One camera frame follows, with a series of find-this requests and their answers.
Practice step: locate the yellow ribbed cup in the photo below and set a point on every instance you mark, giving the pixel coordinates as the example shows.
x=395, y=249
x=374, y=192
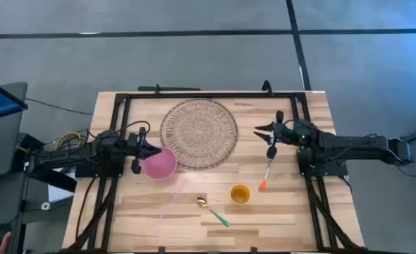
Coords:
x=240, y=194

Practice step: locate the pink plastic bowl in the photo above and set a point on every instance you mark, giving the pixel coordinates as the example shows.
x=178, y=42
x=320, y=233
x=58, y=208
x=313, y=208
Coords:
x=160, y=166

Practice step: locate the black clamp bar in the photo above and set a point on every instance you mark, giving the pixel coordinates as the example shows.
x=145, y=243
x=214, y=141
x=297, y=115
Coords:
x=169, y=88

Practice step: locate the white tape roll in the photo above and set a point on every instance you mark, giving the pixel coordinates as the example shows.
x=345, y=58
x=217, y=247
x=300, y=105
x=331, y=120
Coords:
x=46, y=206

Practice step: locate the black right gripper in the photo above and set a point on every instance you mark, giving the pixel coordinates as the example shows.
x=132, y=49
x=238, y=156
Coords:
x=287, y=132

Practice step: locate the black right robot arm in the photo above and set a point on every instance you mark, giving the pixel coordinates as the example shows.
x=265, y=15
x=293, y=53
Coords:
x=352, y=146

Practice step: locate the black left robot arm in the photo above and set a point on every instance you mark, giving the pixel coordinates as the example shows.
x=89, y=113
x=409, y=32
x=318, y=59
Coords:
x=88, y=151

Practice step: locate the round woven placemat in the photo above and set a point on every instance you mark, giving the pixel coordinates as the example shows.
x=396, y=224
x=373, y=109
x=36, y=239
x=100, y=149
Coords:
x=199, y=132

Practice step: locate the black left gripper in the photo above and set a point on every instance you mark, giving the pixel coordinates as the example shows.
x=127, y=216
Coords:
x=137, y=148

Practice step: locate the pink plastic straw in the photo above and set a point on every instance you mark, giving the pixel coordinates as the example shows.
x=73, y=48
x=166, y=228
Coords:
x=174, y=199

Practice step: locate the black metal table frame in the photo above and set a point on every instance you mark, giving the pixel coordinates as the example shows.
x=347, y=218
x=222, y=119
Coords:
x=211, y=95

